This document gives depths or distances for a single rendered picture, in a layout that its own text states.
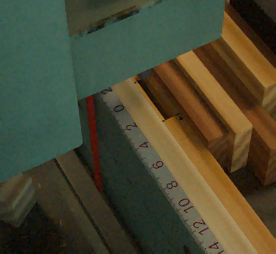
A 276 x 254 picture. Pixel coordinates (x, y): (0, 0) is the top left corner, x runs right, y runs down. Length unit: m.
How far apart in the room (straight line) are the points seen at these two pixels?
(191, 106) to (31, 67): 0.20
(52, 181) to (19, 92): 0.31
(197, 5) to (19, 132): 0.16
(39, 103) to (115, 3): 0.09
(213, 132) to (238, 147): 0.03
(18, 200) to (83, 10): 0.24
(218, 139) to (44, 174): 0.22
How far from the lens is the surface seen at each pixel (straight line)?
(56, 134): 0.53
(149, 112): 0.63
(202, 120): 0.63
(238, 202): 0.60
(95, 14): 0.53
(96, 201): 0.74
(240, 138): 0.62
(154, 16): 0.55
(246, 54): 0.64
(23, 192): 0.73
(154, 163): 0.60
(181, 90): 0.64
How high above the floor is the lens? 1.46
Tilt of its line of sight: 53 degrees down
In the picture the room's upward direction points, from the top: 3 degrees counter-clockwise
